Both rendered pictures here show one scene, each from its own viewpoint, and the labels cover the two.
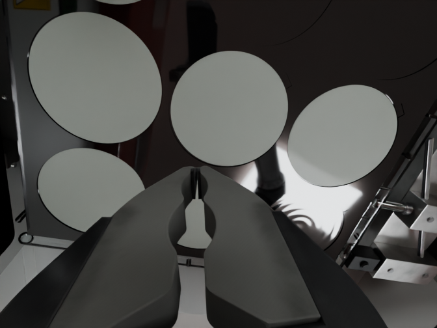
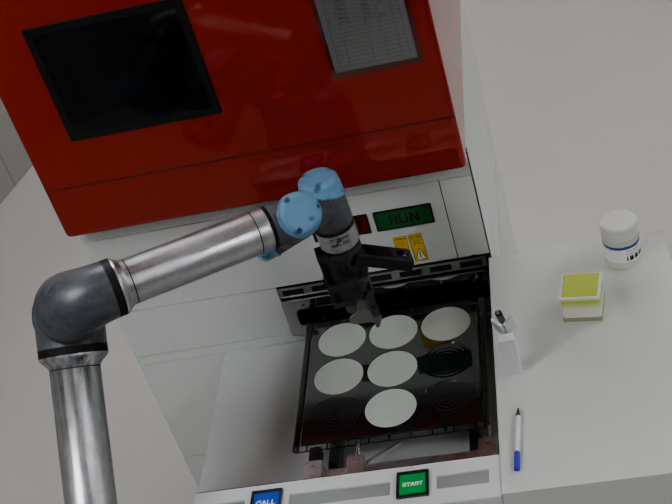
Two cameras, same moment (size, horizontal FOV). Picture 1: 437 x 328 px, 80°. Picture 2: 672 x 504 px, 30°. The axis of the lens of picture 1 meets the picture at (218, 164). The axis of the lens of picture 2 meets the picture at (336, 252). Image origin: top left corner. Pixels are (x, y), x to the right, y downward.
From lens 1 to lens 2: 235 cm
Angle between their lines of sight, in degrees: 61
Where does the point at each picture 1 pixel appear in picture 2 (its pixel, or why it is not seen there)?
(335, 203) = (355, 423)
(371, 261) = (317, 455)
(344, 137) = (392, 407)
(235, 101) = (398, 368)
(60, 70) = (395, 322)
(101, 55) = (404, 330)
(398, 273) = (310, 472)
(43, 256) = (268, 350)
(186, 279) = (251, 424)
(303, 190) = (360, 406)
